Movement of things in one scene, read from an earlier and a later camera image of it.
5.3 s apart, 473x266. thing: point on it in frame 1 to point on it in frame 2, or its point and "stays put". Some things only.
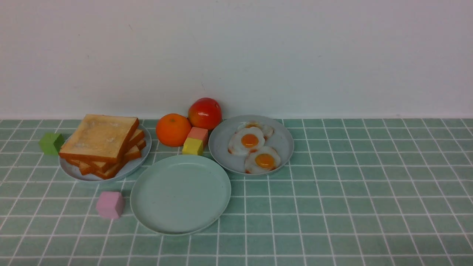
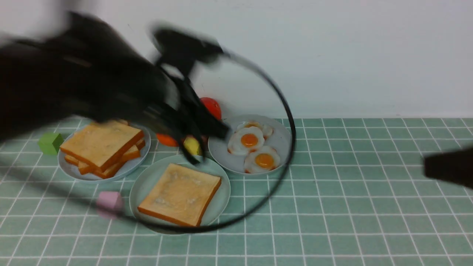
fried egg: (262, 160) stays put
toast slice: (100, 138) to (181, 194)
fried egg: (246, 140) stays put
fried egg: (268, 132) stays put
